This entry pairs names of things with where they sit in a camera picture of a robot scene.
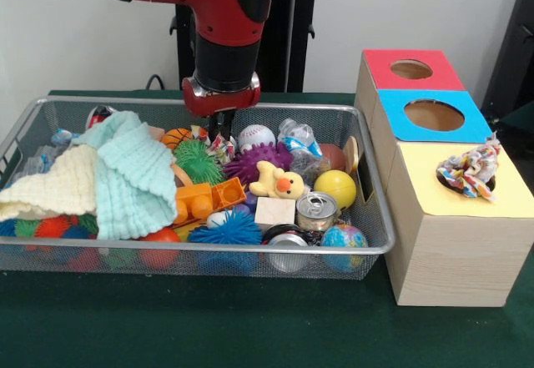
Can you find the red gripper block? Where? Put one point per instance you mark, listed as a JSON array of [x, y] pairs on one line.
[[221, 101]]

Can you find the colourful patterned cloth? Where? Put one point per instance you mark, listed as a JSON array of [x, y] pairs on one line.
[[471, 167], [223, 149]]

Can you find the mint waffle cloth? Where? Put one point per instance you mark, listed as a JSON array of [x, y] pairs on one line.
[[133, 176]]

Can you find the cream waffle cloth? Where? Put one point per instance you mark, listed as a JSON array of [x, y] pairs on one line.
[[54, 184]]

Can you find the shallow metal mesh bin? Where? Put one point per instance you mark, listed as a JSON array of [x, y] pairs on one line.
[[167, 113]]

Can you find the wooden box with three holes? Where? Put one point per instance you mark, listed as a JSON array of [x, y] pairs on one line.
[[459, 251]]

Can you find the white ball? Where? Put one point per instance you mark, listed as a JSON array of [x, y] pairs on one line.
[[256, 136]]

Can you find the large dark green spiky ball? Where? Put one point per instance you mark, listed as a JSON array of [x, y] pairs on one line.
[[198, 161]]

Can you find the mini basketball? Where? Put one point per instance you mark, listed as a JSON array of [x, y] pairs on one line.
[[175, 137]]

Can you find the purple spiky ball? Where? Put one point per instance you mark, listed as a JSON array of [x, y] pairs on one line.
[[258, 161]]

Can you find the orange toy building brick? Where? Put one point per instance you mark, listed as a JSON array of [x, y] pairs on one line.
[[204, 199]]

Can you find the yellow duck plush toy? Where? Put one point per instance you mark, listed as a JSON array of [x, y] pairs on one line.
[[283, 184]]

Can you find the open silver tin can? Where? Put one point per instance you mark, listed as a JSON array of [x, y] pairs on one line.
[[317, 211]]

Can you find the yellow plastic ball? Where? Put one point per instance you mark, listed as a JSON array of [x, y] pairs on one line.
[[336, 186]]

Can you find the dark green tablecloth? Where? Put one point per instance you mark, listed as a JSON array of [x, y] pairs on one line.
[[250, 322]]

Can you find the black upright panel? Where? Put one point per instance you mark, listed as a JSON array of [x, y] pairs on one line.
[[513, 51]]

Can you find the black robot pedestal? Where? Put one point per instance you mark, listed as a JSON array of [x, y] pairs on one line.
[[300, 30]]

